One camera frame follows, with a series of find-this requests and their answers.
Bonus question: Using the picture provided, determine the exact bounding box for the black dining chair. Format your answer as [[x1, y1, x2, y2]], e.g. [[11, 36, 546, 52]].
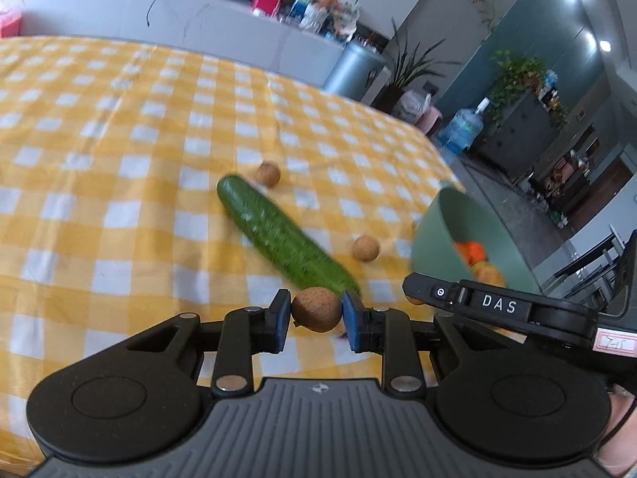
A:
[[540, 224, 623, 304]]

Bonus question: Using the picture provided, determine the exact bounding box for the black cable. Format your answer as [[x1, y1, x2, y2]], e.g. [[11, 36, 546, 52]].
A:
[[601, 401, 637, 446]]

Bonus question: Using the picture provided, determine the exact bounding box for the pink plastic stool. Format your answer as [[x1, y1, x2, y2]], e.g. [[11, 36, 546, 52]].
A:
[[415, 107, 444, 135]]

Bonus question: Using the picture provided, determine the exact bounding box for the yellow-green pear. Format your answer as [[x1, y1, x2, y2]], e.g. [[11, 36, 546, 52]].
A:
[[470, 263, 506, 287]]

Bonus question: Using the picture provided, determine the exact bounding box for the green cucumber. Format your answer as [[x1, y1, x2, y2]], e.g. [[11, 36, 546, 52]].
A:
[[216, 174, 361, 298]]

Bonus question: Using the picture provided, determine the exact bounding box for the grey trash can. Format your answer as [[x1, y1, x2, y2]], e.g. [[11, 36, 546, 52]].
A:
[[322, 40, 388, 103]]

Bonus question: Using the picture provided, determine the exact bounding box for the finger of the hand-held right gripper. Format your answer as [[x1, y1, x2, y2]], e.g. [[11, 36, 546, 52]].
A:
[[402, 272, 462, 310]]

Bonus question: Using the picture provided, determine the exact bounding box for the white plastic bag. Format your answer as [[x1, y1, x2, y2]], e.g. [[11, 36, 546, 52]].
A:
[[398, 90, 431, 123]]

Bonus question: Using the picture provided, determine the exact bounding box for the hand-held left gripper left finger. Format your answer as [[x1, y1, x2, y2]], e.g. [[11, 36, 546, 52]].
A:
[[125, 289, 293, 396]]

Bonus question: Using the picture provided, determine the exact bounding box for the grey cabinet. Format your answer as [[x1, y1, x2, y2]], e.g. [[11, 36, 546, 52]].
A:
[[478, 90, 561, 185]]

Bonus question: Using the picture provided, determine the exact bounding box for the white counter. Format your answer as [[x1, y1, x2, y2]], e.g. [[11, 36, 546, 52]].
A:
[[0, 0, 349, 85]]

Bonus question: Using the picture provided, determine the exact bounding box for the person's right hand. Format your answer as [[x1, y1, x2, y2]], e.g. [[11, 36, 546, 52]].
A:
[[594, 383, 637, 474]]

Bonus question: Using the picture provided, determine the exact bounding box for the orange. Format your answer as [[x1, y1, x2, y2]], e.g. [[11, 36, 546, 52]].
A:
[[455, 241, 486, 266]]

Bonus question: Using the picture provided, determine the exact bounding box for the brown longan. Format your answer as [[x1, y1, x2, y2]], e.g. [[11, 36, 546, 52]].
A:
[[352, 234, 381, 262], [291, 286, 344, 333], [255, 160, 282, 188]]

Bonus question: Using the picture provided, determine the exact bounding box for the yellow checkered tablecloth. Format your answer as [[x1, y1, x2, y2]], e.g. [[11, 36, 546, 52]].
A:
[[0, 35, 466, 478]]

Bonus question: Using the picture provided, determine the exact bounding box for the long-leaved potted plant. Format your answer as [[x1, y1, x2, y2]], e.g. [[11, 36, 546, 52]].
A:
[[385, 20, 461, 110]]

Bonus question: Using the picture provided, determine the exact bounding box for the leafy green plant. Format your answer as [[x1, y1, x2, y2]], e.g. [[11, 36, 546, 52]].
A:
[[485, 50, 548, 125]]

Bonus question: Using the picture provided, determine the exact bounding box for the green bowl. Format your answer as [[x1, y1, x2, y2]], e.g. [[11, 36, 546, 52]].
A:
[[410, 182, 541, 294]]

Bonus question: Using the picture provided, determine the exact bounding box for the blue water jug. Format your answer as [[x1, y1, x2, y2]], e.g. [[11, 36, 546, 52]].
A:
[[440, 97, 491, 155]]

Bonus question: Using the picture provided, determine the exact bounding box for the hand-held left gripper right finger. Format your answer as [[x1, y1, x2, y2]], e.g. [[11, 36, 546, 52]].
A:
[[341, 290, 499, 395]]

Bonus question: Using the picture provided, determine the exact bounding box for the pink box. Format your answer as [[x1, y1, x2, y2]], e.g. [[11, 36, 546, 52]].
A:
[[0, 7, 23, 38]]

